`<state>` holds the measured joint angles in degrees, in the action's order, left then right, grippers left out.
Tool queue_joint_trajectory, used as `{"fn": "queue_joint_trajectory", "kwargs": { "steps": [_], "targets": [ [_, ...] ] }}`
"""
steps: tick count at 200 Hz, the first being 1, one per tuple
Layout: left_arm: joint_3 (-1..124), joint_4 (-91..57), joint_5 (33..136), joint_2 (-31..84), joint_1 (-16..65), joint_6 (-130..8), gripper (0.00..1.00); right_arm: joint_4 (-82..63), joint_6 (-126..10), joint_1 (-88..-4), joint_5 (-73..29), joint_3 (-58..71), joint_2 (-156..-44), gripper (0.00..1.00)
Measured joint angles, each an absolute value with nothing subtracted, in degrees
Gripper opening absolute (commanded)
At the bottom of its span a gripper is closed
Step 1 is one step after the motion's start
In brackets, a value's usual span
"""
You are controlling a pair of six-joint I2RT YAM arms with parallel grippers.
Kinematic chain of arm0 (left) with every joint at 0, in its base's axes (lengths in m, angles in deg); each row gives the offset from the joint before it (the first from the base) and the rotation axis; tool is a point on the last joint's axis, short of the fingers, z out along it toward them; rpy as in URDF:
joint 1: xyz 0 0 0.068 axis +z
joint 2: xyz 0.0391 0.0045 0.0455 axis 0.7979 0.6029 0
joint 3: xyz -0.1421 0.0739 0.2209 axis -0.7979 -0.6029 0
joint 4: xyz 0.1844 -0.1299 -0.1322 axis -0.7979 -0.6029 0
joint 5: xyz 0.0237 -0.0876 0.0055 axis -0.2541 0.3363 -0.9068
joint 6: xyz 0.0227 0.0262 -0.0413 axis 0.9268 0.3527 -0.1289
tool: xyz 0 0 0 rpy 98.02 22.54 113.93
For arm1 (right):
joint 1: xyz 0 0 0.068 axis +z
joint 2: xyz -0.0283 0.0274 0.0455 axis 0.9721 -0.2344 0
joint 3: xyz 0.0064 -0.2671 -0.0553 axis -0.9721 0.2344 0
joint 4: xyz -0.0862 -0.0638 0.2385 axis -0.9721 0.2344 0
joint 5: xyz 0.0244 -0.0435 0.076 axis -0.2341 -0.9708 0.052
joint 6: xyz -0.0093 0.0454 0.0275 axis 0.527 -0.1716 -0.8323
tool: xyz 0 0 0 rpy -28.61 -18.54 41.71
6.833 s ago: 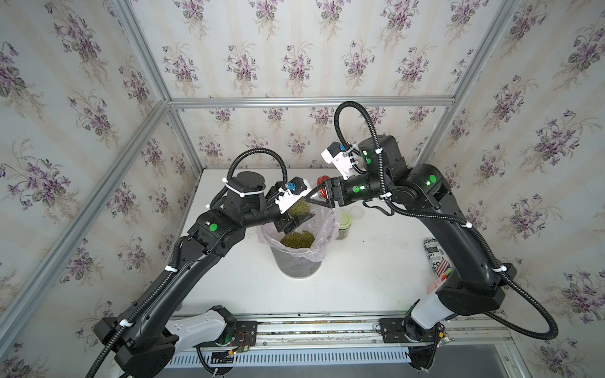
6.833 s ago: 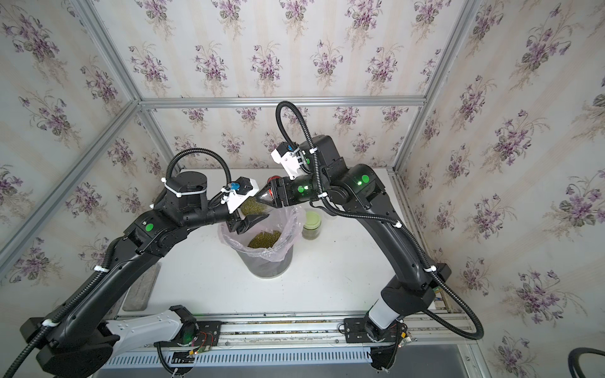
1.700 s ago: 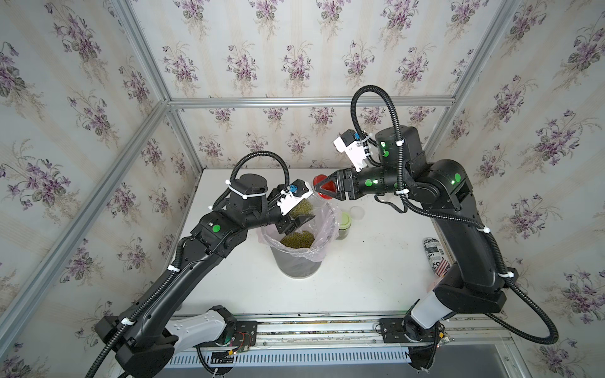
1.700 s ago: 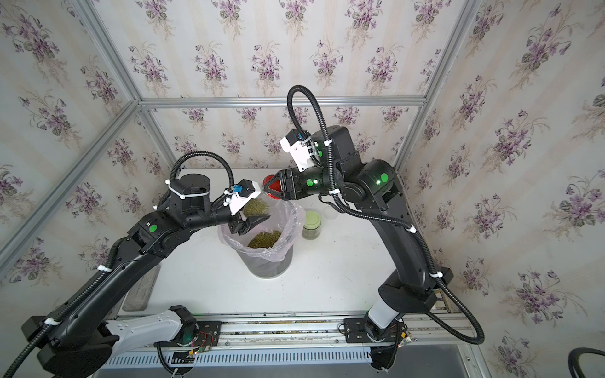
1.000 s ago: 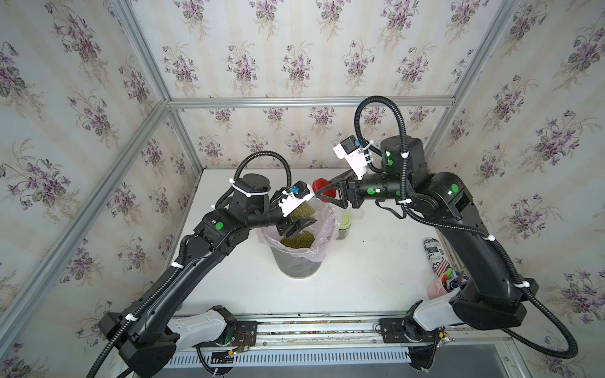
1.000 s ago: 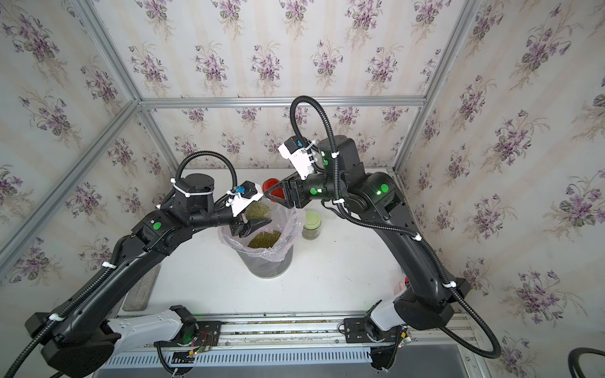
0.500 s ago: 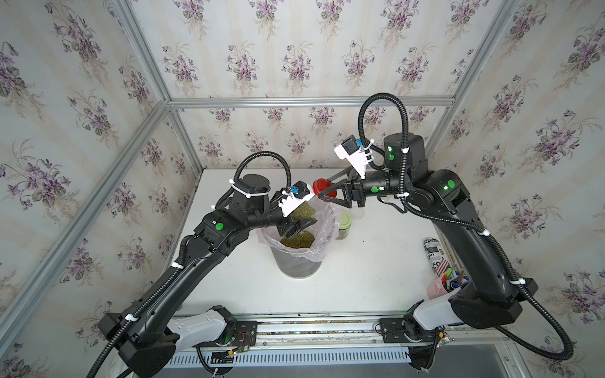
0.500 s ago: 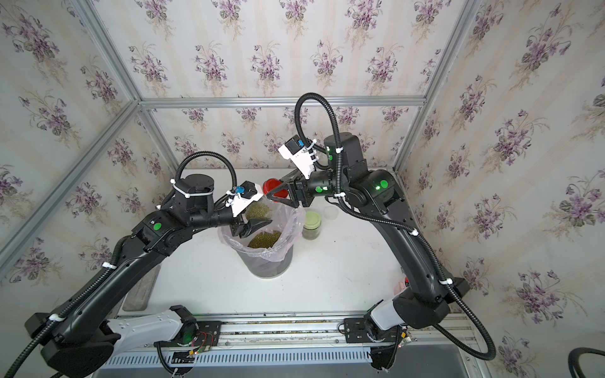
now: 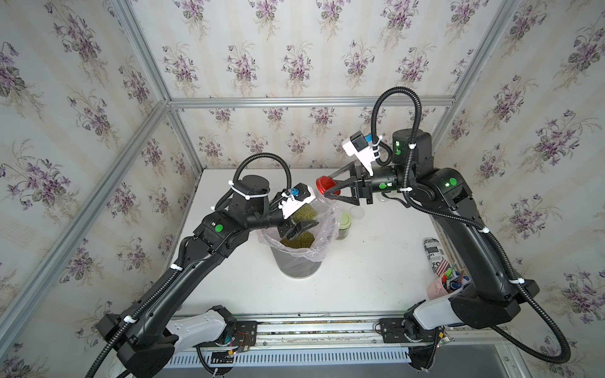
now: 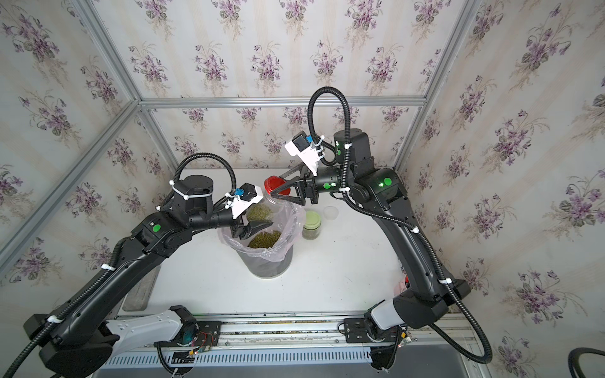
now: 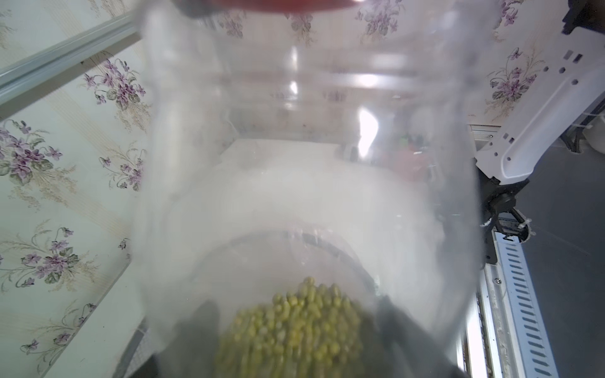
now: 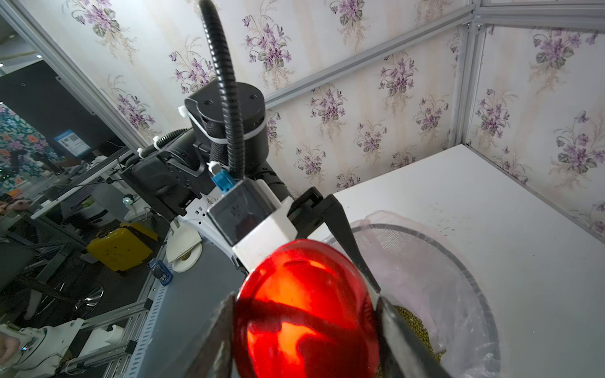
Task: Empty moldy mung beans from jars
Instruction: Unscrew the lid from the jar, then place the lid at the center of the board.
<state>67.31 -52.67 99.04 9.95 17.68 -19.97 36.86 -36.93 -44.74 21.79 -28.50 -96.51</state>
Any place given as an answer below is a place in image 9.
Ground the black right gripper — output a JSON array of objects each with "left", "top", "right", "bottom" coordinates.
[{"left": 327, "top": 160, "right": 419, "bottom": 209}]

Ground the red jar lid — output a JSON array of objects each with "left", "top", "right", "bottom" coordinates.
[{"left": 316, "top": 176, "right": 337, "bottom": 195}]

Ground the red lid bean jar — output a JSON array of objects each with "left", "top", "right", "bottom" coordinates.
[{"left": 291, "top": 188, "right": 338, "bottom": 223}]

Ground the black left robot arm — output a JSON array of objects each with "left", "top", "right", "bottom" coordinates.
[{"left": 86, "top": 153, "right": 316, "bottom": 377}]

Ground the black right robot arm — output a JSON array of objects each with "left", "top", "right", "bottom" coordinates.
[{"left": 317, "top": 87, "right": 571, "bottom": 370}]

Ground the green mung beans pile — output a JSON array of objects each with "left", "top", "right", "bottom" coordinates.
[{"left": 280, "top": 232, "right": 315, "bottom": 249}]

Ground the mesh bin with pink bag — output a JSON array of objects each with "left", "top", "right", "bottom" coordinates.
[{"left": 258, "top": 209, "right": 341, "bottom": 279}]

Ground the green lid bean jar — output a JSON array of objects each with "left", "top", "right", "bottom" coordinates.
[{"left": 337, "top": 212, "right": 352, "bottom": 240}]

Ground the pink pen cup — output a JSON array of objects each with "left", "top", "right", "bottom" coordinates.
[{"left": 426, "top": 269, "right": 470, "bottom": 300}]

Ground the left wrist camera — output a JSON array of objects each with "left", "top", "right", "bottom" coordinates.
[{"left": 278, "top": 183, "right": 316, "bottom": 219}]

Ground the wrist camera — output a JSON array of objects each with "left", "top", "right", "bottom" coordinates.
[
  {"left": 278, "top": 183, "right": 316, "bottom": 219},
  {"left": 341, "top": 132, "right": 382, "bottom": 176}
]

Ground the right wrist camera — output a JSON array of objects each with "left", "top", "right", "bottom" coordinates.
[{"left": 341, "top": 132, "right": 382, "bottom": 176}]

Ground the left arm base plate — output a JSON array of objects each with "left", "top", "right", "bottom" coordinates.
[{"left": 205, "top": 321, "right": 258, "bottom": 352}]

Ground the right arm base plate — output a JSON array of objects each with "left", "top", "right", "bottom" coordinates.
[{"left": 375, "top": 318, "right": 444, "bottom": 343}]

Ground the white slotted cable duct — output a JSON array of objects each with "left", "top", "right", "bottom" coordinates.
[{"left": 167, "top": 347, "right": 412, "bottom": 369}]

